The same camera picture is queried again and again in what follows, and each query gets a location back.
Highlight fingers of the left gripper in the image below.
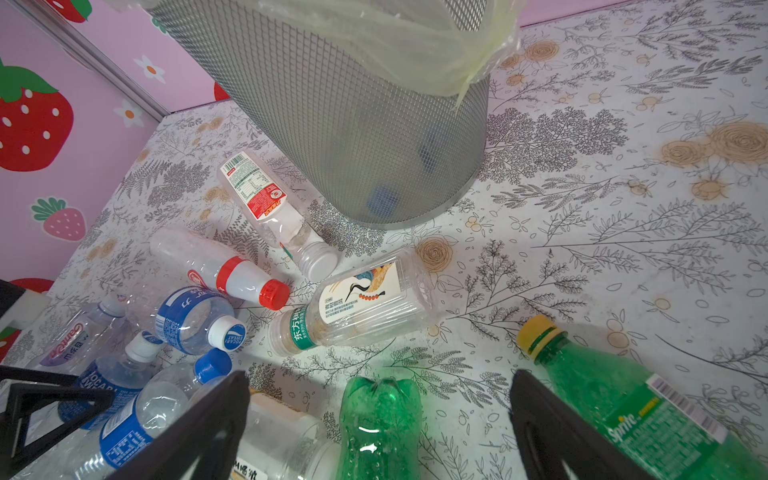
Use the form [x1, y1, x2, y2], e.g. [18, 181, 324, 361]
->
[1, 366, 115, 477]

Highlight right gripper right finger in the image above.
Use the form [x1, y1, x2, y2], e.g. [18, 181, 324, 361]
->
[509, 370, 652, 479]

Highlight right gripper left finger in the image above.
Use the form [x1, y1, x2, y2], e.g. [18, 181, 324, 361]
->
[110, 370, 250, 479]

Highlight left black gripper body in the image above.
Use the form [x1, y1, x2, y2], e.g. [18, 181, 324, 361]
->
[1, 278, 51, 331]

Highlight clear bottle blue label white cap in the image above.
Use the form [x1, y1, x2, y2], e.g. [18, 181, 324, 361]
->
[127, 284, 247, 355]

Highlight green Sprite bottle yellow cap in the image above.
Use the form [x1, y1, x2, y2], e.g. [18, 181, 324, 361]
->
[336, 377, 423, 479]

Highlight clear bottle with blue cap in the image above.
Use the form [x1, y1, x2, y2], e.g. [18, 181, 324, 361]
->
[367, 122, 453, 223]

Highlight grey mesh waste bin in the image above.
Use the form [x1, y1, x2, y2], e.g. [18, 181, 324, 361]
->
[150, 1, 489, 229]

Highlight translucent yellow bin liner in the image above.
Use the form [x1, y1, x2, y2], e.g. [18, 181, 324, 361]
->
[80, 1, 525, 97]

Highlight clear bottle purple red label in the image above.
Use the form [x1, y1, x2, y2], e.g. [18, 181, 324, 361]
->
[25, 293, 127, 375]

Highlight Pepsi water bottle blue label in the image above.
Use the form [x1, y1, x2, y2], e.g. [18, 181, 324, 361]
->
[11, 347, 234, 480]

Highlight clear bottle beige label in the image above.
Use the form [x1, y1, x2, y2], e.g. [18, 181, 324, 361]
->
[230, 390, 340, 480]

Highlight Pocari bottle blue label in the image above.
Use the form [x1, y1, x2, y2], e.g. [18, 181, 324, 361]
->
[75, 331, 164, 431]

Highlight white bottle with red cap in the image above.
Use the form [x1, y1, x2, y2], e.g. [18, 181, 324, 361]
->
[149, 227, 290, 311]

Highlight square clear bottle crane label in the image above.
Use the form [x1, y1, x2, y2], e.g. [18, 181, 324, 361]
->
[268, 247, 439, 357]

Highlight bottle with red white label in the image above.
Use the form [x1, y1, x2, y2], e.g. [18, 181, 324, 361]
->
[217, 151, 339, 282]

